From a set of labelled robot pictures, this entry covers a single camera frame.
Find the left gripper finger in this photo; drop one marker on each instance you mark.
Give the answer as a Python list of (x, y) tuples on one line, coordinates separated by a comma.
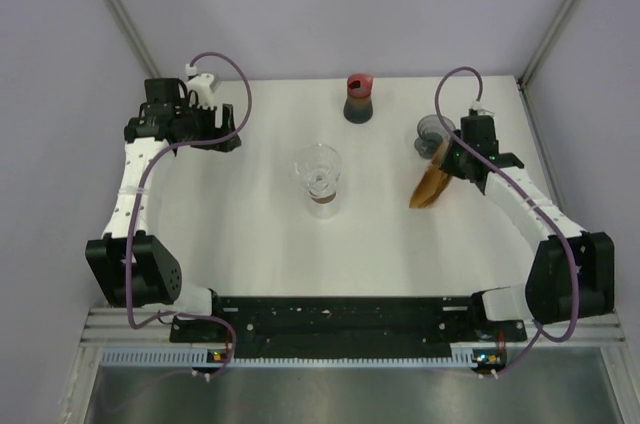
[(214, 142), (228, 127)]

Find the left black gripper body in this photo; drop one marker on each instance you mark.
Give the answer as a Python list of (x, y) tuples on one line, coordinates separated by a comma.
[(197, 122)]

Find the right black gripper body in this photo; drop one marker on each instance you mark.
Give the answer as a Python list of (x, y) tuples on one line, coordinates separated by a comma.
[(456, 155)]

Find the clear glass dripper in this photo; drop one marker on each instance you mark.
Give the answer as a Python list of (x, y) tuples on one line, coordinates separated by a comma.
[(317, 170)]

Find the glass beaker with brown band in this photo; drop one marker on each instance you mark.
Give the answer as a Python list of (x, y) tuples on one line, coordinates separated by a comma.
[(323, 207)]

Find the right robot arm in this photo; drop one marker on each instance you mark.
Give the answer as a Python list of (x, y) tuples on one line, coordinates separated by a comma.
[(572, 272)]

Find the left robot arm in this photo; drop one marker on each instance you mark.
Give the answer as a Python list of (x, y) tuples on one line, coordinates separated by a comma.
[(130, 263)]

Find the brown coffee filter stack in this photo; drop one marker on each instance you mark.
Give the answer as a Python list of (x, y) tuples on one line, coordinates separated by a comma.
[(433, 183)]

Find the grey plastic dripper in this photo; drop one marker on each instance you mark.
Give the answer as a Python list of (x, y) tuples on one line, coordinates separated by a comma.
[(430, 135)]

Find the red-topped dark flask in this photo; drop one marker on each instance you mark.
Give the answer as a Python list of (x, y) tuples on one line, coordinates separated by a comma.
[(358, 107)]

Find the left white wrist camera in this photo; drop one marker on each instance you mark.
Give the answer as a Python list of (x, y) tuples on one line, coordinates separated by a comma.
[(201, 86)]

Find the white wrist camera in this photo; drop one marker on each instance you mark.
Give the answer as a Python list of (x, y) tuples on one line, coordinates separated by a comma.
[(477, 108), (201, 86)]

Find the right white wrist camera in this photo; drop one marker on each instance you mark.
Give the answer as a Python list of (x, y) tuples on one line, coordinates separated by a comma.
[(477, 108)]

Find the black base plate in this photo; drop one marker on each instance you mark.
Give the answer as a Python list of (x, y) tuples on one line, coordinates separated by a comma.
[(420, 326)]

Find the left aluminium frame post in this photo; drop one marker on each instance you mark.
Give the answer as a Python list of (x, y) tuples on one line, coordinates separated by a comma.
[(133, 38)]

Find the aluminium frame post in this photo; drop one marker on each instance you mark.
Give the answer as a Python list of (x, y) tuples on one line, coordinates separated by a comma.
[(554, 31), (133, 38)]

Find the white slotted cable duct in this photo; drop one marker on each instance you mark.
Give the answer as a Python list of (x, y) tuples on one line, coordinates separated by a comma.
[(209, 359)]

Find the aluminium front rail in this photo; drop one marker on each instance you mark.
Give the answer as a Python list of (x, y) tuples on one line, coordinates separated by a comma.
[(111, 326)]

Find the right aluminium frame post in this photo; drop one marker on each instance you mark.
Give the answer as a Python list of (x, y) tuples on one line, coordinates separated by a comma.
[(554, 31)]

